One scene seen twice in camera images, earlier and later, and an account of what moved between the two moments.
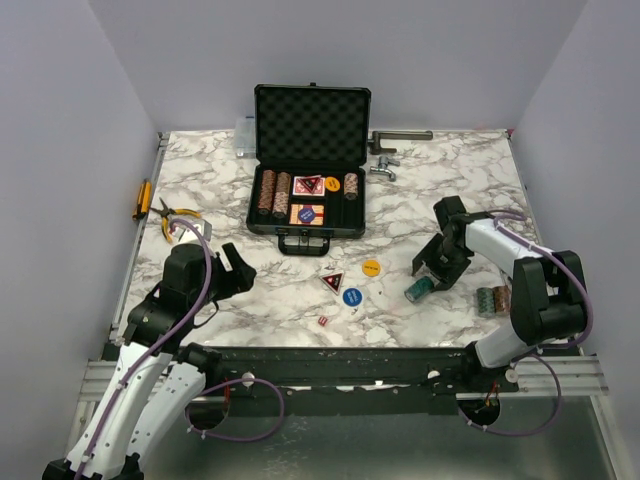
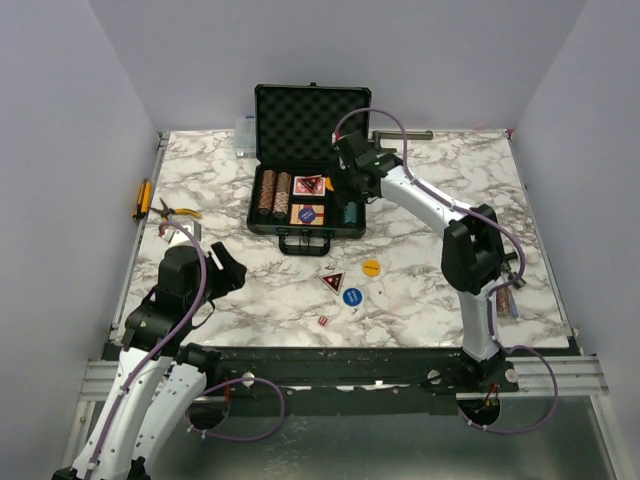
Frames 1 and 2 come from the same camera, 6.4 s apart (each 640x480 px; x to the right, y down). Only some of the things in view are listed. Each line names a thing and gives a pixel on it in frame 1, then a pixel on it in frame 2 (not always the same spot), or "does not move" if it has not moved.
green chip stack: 418,289 -> 350,212
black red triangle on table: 333,281 does not move
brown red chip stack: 503,298 does not move
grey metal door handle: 378,136 does not move
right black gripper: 447,276 -> 342,195
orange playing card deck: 319,210 does not move
